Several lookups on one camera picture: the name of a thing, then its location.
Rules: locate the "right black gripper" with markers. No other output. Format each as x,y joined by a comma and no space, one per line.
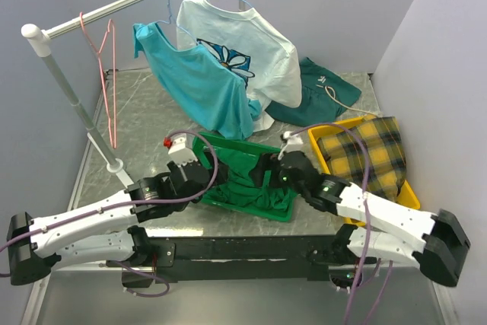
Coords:
257,173

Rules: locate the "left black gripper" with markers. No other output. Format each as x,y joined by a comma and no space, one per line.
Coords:
209,157

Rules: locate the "green t shirt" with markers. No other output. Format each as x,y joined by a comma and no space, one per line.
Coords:
239,193

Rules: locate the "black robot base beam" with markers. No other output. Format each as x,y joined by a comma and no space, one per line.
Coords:
177,259

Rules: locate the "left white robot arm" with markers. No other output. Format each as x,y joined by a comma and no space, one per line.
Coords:
108,229

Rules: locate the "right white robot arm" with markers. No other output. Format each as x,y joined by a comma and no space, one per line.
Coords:
436,244

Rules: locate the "turquoise t shirt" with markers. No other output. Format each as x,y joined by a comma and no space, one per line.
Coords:
208,93

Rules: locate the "white flower print t shirt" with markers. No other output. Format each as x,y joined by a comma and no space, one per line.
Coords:
249,46

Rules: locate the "green plastic tray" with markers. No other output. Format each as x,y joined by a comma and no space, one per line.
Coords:
220,142

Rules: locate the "yellow plaid cloth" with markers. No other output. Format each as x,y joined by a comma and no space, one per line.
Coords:
376,140

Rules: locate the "dark teal shorts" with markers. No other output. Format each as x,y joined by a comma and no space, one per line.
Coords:
325,96

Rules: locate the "metal clothes rack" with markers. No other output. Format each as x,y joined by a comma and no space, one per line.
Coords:
62,137

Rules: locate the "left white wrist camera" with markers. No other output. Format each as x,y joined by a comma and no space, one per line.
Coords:
180,149

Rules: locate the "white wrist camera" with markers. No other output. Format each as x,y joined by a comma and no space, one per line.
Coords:
180,149
290,143

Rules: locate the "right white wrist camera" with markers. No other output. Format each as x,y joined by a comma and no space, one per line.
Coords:
290,143

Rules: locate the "blue wire hanger left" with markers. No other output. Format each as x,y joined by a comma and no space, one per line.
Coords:
172,20

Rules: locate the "pink wire hanger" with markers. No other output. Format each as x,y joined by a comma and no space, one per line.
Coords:
109,39

